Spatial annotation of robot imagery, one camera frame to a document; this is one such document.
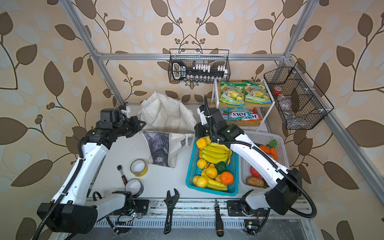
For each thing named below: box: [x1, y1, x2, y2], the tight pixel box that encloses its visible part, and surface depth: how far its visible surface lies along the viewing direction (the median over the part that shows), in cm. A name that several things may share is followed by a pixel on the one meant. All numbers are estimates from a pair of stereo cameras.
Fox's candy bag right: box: [240, 107, 263, 123], surface depth 91 cm
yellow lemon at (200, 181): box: [193, 175, 208, 188], surface depth 77 cm
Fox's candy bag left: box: [218, 107, 251, 123], surface depth 89 cm
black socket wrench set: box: [172, 60, 228, 81], surface depth 86 cm
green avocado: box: [215, 161, 227, 174], surface depth 84 cm
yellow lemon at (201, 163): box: [197, 158, 207, 169], surface depth 87 cm
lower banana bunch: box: [201, 169, 228, 191], surface depth 79 cm
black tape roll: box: [124, 178, 144, 198], surface depth 82 cm
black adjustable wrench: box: [163, 188, 180, 235], surface depth 76 cm
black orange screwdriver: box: [214, 199, 224, 238], surface depth 71 cm
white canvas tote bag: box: [137, 91, 197, 168], surface depth 80 cm
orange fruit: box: [220, 171, 234, 186], surface depth 77 cm
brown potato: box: [246, 176, 265, 188], surface depth 79 cm
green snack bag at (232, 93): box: [219, 81, 245, 107], surface depth 77 cm
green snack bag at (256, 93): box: [243, 81, 272, 105], surface depth 77 cm
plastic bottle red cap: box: [273, 86, 296, 120], surface depth 76 cm
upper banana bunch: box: [201, 142, 232, 165], surface depth 90 cm
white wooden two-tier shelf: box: [211, 78, 276, 132], surface depth 78 cm
